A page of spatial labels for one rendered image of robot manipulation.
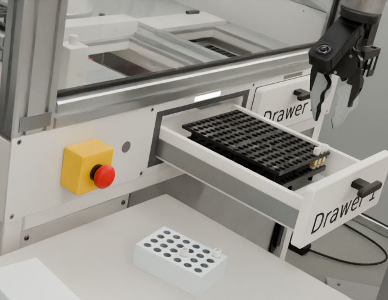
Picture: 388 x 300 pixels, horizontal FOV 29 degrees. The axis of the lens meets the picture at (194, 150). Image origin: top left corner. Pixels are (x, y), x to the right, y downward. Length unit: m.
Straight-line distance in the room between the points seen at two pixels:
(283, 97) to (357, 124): 1.53
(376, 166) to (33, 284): 0.64
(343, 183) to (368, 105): 1.89
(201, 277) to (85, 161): 0.26
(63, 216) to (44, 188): 0.09
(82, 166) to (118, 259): 0.16
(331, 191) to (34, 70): 0.51
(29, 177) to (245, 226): 0.79
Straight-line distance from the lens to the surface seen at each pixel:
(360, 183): 1.30
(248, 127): 1.45
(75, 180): 1.20
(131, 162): 1.35
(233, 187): 1.29
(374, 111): 3.14
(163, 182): 1.48
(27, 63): 1.09
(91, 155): 1.19
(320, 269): 2.85
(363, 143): 3.19
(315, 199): 1.20
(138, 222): 1.32
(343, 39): 1.29
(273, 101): 1.64
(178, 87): 1.38
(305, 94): 1.68
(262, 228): 1.93
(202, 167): 1.33
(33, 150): 1.16
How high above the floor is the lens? 1.42
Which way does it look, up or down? 23 degrees down
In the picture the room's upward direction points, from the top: 12 degrees clockwise
